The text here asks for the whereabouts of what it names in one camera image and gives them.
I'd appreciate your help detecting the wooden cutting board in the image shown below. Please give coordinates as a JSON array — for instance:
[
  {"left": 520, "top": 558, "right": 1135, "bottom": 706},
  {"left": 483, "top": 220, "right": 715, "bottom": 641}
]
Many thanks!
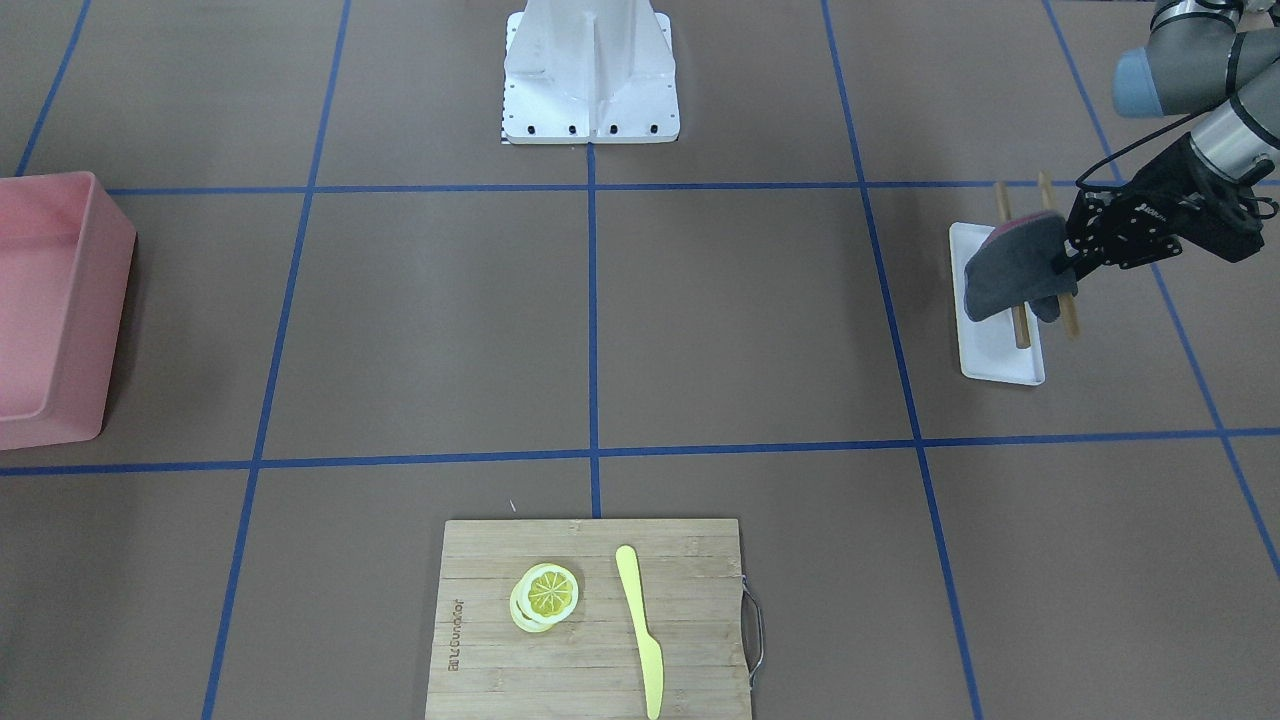
[{"left": 424, "top": 519, "right": 753, "bottom": 719}]

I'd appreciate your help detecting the yellow plastic knife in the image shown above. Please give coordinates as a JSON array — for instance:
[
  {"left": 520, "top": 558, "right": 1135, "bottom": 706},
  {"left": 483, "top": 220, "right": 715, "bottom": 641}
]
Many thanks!
[{"left": 614, "top": 544, "right": 666, "bottom": 719}]

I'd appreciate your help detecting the grey pink cleaning cloth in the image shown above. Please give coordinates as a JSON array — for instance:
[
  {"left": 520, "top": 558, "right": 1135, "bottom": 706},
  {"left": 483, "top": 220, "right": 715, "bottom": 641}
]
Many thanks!
[{"left": 964, "top": 211, "right": 1078, "bottom": 323}]

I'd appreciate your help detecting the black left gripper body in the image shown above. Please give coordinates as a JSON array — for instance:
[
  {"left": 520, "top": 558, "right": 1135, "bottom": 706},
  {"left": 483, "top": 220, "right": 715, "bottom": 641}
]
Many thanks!
[{"left": 1066, "top": 135, "right": 1266, "bottom": 270}]

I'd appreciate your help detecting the white rectangular tray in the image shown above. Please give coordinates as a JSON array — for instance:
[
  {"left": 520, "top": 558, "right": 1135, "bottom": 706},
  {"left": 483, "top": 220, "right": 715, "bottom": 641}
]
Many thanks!
[{"left": 948, "top": 222, "right": 1046, "bottom": 386}]

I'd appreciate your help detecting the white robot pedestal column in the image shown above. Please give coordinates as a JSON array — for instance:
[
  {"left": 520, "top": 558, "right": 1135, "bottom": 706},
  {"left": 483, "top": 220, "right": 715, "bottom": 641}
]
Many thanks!
[{"left": 500, "top": 1, "right": 681, "bottom": 145}]

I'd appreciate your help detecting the wooden chopstick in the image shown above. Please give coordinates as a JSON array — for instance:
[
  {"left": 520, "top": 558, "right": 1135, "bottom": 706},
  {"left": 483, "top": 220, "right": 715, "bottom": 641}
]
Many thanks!
[
  {"left": 995, "top": 179, "right": 1030, "bottom": 348},
  {"left": 1037, "top": 169, "right": 1082, "bottom": 341}
]

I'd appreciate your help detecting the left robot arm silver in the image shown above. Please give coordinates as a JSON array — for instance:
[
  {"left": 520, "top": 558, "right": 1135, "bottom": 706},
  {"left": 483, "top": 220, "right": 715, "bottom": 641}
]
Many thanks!
[{"left": 1052, "top": 1, "right": 1279, "bottom": 279}]

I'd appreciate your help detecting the pink plastic bin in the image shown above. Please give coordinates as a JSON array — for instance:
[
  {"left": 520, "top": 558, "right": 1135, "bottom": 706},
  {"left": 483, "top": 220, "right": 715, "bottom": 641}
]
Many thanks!
[{"left": 1, "top": 170, "right": 137, "bottom": 450}]

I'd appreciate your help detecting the yellow lemon slice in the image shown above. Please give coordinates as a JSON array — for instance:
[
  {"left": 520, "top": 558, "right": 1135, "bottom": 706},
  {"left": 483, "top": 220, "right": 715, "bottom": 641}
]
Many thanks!
[{"left": 509, "top": 562, "right": 580, "bottom": 634}]

